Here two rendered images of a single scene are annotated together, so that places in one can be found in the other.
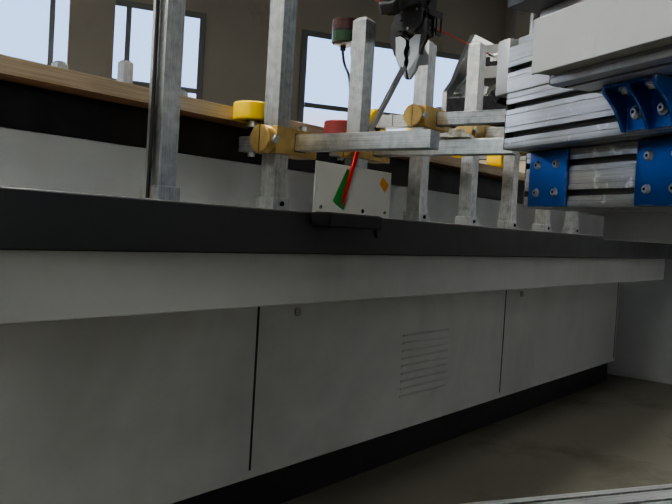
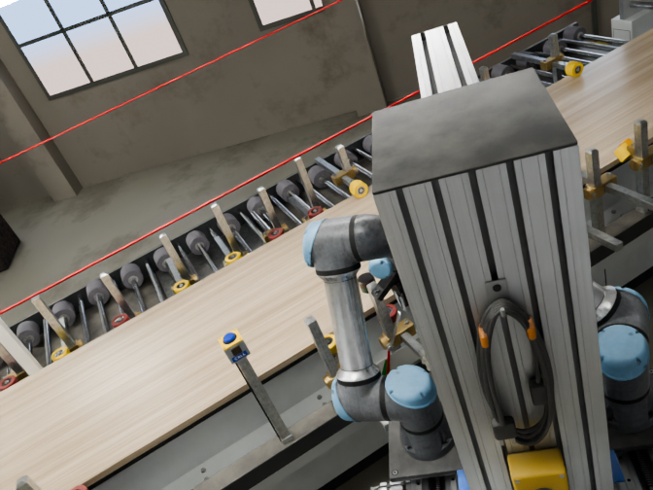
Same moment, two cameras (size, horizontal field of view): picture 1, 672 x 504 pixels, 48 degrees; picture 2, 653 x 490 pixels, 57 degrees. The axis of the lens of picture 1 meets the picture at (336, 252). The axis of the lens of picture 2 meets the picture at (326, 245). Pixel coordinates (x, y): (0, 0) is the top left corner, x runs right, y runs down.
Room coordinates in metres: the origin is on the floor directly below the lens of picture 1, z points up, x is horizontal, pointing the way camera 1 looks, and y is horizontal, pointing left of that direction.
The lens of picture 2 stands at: (0.21, -0.98, 2.40)
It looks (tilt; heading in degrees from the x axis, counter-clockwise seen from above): 33 degrees down; 38
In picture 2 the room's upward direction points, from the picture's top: 22 degrees counter-clockwise
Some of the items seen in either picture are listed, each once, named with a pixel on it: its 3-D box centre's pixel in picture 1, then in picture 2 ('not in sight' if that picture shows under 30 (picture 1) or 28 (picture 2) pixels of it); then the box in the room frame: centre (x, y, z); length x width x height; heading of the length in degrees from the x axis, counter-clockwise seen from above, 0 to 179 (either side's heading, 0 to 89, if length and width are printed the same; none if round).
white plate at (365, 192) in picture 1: (355, 191); (395, 363); (1.54, -0.03, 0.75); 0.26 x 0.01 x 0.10; 142
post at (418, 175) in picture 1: (420, 143); not in sight; (1.78, -0.18, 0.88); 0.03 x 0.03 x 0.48; 52
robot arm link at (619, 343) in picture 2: not in sight; (621, 360); (1.27, -0.84, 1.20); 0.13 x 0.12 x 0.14; 4
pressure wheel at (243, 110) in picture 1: (252, 130); (331, 351); (1.48, 0.18, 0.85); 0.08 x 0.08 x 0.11
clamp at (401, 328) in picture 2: (362, 148); (396, 334); (1.60, -0.04, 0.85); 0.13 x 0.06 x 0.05; 142
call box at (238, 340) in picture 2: not in sight; (234, 347); (1.18, 0.28, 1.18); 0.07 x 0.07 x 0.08; 52
